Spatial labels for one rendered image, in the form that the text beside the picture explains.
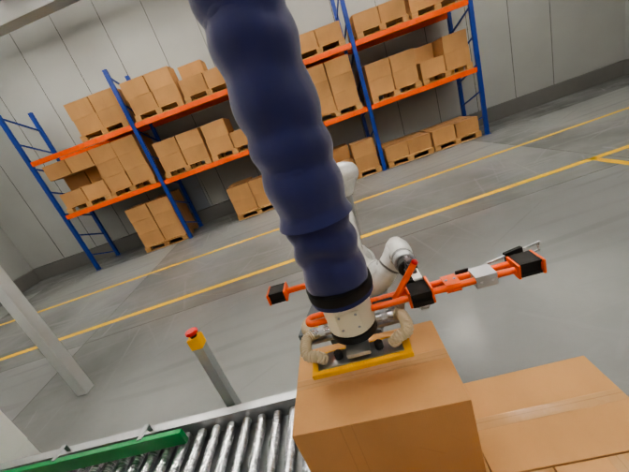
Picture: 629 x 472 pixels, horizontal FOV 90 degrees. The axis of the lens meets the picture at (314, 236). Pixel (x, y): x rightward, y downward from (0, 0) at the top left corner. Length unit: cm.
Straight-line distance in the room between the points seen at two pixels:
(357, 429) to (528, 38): 1107
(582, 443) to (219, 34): 172
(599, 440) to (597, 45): 1176
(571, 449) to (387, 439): 67
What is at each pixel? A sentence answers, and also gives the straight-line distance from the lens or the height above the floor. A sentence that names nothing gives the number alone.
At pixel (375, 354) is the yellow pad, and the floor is 113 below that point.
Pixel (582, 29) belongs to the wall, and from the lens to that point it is 1247.
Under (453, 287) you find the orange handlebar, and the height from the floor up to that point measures 124.
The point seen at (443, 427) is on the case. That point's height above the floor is 85.
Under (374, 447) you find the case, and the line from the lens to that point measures 131.
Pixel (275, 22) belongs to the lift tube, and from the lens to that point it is 87.
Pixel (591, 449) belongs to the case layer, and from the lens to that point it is 164.
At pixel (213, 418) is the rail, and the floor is 59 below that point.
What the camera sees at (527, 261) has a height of 126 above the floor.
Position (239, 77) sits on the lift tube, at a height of 202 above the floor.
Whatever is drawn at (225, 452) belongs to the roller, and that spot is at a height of 54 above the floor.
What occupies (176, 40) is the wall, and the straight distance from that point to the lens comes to 1002.
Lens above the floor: 189
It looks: 20 degrees down
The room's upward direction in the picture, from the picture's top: 20 degrees counter-clockwise
